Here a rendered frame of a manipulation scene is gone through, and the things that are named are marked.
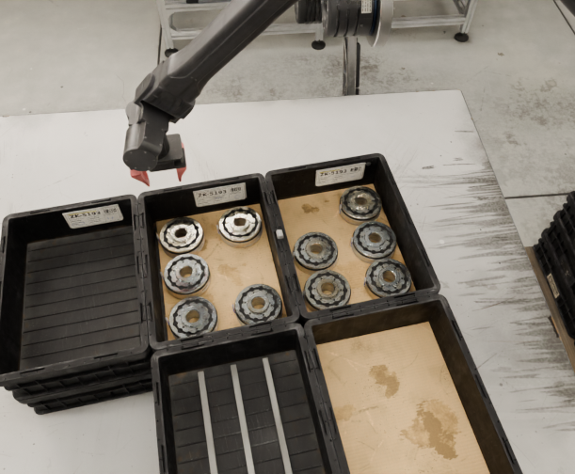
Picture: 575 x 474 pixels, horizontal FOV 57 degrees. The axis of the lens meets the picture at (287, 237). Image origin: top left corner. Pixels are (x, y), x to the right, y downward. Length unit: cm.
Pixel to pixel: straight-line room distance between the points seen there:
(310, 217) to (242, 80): 176
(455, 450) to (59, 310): 88
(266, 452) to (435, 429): 33
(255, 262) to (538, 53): 254
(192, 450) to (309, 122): 106
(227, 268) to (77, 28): 253
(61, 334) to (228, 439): 43
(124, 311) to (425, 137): 104
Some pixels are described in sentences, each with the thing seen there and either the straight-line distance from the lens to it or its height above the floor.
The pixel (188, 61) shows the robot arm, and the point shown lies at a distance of 86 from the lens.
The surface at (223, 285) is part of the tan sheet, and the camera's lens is 123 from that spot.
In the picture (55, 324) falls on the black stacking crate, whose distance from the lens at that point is 128.
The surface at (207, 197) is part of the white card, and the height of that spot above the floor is 89.
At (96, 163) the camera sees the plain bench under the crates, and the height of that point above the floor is 70.
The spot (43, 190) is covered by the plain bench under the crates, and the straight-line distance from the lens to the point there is 169.
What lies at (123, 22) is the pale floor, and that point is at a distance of 354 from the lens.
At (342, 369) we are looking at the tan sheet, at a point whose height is 83.
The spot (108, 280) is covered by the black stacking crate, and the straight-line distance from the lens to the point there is 129.
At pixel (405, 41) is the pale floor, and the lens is 332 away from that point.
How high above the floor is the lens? 190
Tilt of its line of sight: 56 degrees down
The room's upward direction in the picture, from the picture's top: straight up
